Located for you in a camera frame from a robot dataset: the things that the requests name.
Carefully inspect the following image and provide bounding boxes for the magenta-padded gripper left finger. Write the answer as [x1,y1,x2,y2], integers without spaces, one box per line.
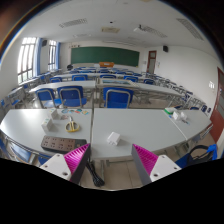
[39,143,92,185]

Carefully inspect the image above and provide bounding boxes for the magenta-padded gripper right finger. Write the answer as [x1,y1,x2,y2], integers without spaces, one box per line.
[130,143,182,187]

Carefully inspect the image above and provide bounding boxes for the white block charger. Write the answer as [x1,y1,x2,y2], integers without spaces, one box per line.
[106,131,122,147]

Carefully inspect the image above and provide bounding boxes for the blue classroom chair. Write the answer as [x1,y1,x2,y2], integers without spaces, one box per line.
[37,154,52,167]
[8,142,36,164]
[102,87,134,109]
[35,88,63,109]
[56,85,88,108]

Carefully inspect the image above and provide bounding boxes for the dark brown power strip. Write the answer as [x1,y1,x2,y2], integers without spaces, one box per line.
[40,134,88,154]

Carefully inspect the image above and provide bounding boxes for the small white box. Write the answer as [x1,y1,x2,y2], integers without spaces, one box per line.
[40,118,55,133]
[49,108,61,121]

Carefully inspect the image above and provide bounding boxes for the green and white box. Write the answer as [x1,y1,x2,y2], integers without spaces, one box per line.
[164,106,178,115]

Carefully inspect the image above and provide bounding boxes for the red-brown side door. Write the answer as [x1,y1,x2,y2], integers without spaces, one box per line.
[209,67,224,144]

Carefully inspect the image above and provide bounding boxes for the group of blue chairs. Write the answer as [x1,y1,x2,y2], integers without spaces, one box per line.
[0,66,209,113]

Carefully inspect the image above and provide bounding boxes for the brown wooden door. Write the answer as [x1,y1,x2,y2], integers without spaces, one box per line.
[146,50,158,75]

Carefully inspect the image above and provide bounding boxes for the tall bright window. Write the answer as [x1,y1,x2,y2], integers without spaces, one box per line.
[48,40,58,72]
[17,36,38,84]

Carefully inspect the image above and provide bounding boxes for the blue curtain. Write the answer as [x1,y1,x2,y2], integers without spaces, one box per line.
[55,42,61,71]
[35,38,43,77]

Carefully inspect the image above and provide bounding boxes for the orange teacher podium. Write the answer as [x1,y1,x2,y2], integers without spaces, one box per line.
[98,61,115,69]

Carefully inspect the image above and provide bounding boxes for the green chalkboard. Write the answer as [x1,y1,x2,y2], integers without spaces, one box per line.
[70,46,140,67]

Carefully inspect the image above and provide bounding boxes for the white ceiling projector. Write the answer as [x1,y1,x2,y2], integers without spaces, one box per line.
[133,24,148,34]

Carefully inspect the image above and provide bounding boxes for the group of ceiling lights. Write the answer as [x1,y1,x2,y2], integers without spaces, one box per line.
[58,0,204,38]

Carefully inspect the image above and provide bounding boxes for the ceiling air conditioner panel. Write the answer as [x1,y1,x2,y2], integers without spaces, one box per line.
[101,26,121,34]

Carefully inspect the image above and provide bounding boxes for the blue chair with black frame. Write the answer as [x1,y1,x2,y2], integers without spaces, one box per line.
[174,143,219,169]

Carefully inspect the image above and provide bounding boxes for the yellow-handled scissors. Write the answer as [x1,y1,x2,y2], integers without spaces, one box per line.
[64,116,81,133]

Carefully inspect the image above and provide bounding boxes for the black power cable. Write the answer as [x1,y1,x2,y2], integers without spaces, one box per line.
[84,159,106,188]

